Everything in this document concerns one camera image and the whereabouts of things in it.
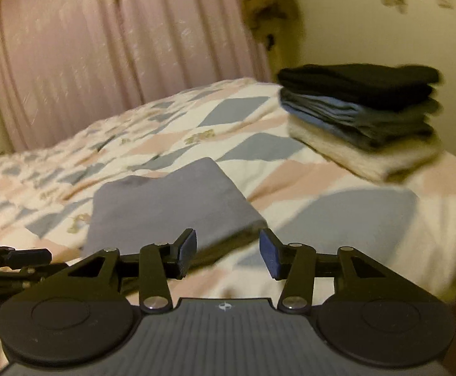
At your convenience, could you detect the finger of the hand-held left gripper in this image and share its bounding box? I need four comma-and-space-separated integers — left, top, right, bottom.
0, 264, 70, 293
0, 242, 53, 271

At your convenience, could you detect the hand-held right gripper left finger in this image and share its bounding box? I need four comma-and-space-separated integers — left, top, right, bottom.
68, 228, 198, 312

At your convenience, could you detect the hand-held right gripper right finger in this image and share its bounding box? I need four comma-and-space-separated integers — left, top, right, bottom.
259, 227, 392, 313

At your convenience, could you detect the grey purple garment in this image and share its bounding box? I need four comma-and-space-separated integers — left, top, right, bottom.
82, 156, 268, 267

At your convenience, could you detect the pink grey checkered quilt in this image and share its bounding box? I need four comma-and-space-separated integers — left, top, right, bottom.
0, 78, 456, 366

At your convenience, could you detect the cream folded garment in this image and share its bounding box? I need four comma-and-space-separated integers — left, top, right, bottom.
288, 119, 444, 183

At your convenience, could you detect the blue folded garment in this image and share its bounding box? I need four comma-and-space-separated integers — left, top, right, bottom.
282, 99, 371, 131

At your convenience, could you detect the dark grey folded garment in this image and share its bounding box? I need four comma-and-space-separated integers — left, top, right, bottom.
281, 88, 437, 152

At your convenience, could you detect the black folded garment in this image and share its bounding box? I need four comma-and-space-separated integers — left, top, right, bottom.
277, 62, 444, 107

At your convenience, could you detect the pink curtain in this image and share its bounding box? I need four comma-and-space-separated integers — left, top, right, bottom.
0, 0, 272, 154

